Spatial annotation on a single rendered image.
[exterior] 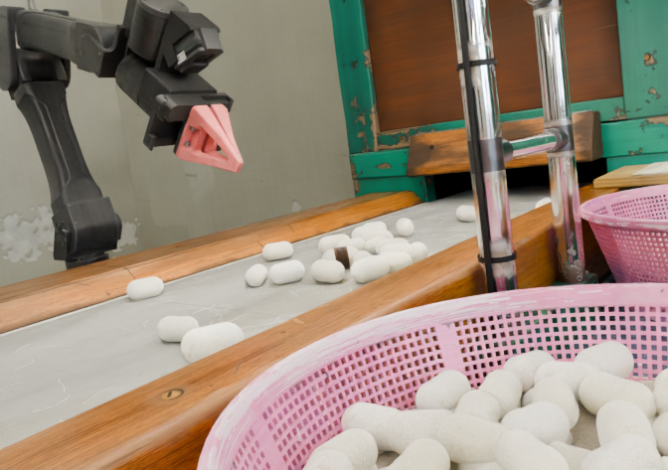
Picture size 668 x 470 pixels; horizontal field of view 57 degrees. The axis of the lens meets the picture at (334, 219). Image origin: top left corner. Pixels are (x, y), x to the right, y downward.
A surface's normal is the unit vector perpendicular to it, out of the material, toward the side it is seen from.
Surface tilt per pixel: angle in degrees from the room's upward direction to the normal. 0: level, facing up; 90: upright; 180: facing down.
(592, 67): 90
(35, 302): 45
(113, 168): 90
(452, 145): 67
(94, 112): 90
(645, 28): 90
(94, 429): 0
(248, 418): 75
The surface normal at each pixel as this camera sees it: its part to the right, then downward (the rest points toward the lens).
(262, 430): 0.86, -0.40
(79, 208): 0.65, -0.33
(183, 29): -0.62, 0.18
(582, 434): -0.14, -0.98
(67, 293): 0.45, -0.72
